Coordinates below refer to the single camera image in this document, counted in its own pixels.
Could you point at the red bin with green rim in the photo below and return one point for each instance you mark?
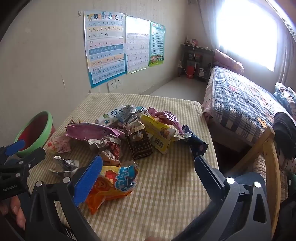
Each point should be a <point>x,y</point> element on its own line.
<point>47,125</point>

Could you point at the pink pillow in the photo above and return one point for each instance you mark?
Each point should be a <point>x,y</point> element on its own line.
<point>227,60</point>

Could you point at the crumpled silver wrapper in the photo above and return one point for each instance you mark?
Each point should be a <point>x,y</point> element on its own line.
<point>129,112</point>

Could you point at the blue patterned pillow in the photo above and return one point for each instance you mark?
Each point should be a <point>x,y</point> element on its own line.
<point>284,95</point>

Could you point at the purple foil wrapper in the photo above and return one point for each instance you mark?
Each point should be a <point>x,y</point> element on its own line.
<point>92,131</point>

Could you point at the yellow checked tablecloth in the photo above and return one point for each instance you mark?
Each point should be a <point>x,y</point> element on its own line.
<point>161,185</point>

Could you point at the white chart wall poster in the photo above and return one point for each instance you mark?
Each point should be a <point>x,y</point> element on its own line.
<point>137,46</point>

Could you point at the window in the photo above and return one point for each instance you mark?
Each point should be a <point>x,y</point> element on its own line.
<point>245,32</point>

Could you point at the bed with plaid quilt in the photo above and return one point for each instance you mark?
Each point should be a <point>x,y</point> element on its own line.
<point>242,104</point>

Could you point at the curtain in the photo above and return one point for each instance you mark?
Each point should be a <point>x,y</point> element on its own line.
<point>286,53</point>

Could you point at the white milk carton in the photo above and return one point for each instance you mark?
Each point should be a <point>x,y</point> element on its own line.
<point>111,114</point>

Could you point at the red container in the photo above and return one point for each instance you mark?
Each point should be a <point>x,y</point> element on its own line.
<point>190,71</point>

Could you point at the brown paper box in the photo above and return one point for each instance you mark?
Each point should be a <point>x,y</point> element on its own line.
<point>138,143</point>

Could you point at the white wall socket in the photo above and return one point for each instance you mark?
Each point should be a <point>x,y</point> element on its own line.
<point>111,85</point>
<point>119,82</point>

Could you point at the silver and white wrapper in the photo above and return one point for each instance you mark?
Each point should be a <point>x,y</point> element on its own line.
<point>64,165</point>

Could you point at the blue letter wall poster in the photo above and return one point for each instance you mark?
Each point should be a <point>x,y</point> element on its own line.
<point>104,46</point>

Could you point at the dark blue wrapper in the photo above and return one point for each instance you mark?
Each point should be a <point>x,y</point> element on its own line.
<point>196,142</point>

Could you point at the dark storage shelf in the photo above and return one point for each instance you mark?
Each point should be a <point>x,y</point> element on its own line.
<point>203,55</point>

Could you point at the green chart wall poster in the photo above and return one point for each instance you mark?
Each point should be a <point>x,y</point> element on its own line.
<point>157,41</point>

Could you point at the yellow bear print packet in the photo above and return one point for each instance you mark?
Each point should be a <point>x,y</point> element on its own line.
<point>157,132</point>

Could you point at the orange and blue snack bag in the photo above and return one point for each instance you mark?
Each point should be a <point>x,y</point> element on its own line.
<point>111,185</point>

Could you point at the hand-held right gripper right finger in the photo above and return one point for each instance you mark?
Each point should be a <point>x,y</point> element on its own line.
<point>205,171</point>

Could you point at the magenta wrapper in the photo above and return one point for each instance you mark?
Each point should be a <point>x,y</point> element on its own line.
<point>165,117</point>

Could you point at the person's left hand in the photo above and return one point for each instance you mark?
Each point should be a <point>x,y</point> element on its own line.
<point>15,209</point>

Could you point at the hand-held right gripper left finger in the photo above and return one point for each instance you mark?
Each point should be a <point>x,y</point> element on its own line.
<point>89,180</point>

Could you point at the wooden chair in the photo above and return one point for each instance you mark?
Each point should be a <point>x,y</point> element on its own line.
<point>269,150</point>

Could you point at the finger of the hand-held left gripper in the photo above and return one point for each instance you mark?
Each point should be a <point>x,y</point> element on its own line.
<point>15,147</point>
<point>30,160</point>

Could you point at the plaid chair cushion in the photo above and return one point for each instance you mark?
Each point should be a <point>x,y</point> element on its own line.
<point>261,164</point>

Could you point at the crumpled red foil wrapper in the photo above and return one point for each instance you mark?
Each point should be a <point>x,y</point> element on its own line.
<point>108,143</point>

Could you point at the black cloth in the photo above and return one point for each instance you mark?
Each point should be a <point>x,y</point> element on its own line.
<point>285,134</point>

